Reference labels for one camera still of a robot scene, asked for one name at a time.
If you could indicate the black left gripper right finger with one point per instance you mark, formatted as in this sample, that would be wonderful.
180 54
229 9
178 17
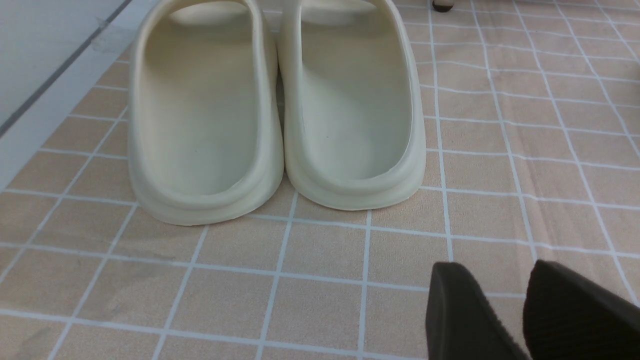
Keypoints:
566 316

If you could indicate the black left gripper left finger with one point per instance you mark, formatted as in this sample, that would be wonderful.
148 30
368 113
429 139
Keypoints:
460 323

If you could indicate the metal shoe rack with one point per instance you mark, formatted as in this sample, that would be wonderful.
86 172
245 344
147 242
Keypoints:
442 6

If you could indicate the checkered tan floor mat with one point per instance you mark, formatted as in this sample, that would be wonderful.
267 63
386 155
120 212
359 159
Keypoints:
531 114

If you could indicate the cream slipper inner right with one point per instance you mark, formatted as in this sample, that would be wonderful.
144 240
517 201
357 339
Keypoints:
354 128

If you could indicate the cream slipper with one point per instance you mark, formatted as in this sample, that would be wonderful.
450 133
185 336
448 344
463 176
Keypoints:
354 128
204 133

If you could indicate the cream slipper outer left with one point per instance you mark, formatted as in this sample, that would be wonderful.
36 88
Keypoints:
204 133

